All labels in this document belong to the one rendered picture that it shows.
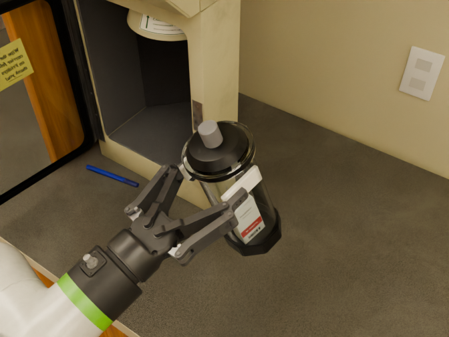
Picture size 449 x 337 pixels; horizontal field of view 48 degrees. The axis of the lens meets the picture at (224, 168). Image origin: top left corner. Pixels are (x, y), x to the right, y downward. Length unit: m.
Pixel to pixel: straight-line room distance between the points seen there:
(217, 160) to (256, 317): 0.37
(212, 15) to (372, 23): 0.45
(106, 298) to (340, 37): 0.80
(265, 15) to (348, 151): 0.39
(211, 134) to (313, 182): 0.53
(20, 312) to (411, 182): 0.88
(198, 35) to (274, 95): 0.61
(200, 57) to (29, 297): 0.44
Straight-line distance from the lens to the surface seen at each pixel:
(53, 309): 0.69
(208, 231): 0.68
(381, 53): 1.19
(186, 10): 0.77
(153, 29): 0.92
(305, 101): 1.35
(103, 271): 0.68
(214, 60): 0.88
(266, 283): 1.00
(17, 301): 0.71
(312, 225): 1.10
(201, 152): 0.71
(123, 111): 1.20
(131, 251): 0.69
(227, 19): 0.87
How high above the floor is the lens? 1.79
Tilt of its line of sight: 45 degrees down
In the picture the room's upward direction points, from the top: straight up
